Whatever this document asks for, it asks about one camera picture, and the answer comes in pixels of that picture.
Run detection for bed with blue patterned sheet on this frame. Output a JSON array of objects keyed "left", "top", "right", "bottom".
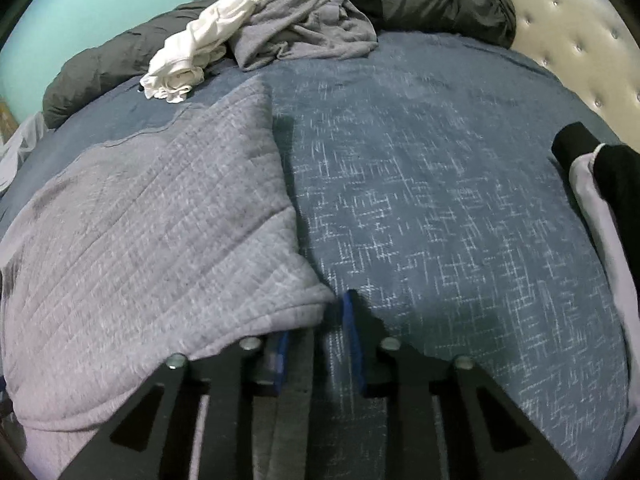
[{"left": 0, "top": 30, "right": 633, "bottom": 480}]

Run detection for dark grey rolled duvet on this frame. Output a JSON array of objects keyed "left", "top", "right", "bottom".
[{"left": 41, "top": 0, "right": 517, "bottom": 130}]

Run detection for cream tufted headboard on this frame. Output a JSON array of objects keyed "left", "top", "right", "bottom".
[{"left": 505, "top": 0, "right": 640, "bottom": 151}]

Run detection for crumpled white garment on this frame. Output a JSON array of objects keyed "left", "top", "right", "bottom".
[{"left": 139, "top": 0, "right": 266, "bottom": 105}]

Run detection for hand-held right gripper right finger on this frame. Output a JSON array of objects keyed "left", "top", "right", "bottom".
[{"left": 341, "top": 290, "right": 578, "bottom": 480}]

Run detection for light grey knitted sweater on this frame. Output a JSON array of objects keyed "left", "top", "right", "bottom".
[{"left": 0, "top": 77, "right": 337, "bottom": 480}]

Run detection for light grey bed cloth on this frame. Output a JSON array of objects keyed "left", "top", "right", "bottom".
[{"left": 0, "top": 112, "right": 48, "bottom": 193}]

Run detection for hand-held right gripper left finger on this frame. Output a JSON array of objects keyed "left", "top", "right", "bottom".
[{"left": 60, "top": 330, "right": 291, "bottom": 480}]

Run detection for folded black and white clothes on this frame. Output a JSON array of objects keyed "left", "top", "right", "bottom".
[{"left": 567, "top": 142, "right": 640, "bottom": 361}]

